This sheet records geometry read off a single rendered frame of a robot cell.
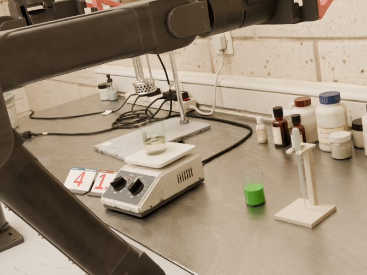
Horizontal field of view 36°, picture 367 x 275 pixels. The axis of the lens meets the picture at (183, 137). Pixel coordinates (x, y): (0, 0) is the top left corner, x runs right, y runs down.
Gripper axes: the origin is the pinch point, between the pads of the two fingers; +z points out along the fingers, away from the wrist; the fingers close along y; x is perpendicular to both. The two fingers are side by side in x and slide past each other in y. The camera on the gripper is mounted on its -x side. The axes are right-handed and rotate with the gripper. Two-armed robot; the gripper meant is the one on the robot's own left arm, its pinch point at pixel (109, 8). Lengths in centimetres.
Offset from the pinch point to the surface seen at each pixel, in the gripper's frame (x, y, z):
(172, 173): 34.3, -20.9, -4.2
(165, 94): 34, 45, 38
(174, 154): 31.4, -18.8, -1.6
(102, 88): 34, 90, 37
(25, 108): 60, 225, 46
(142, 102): 38, 62, 38
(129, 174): 34.0, -13.3, -10.2
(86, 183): 38.8, 3.8, -13.5
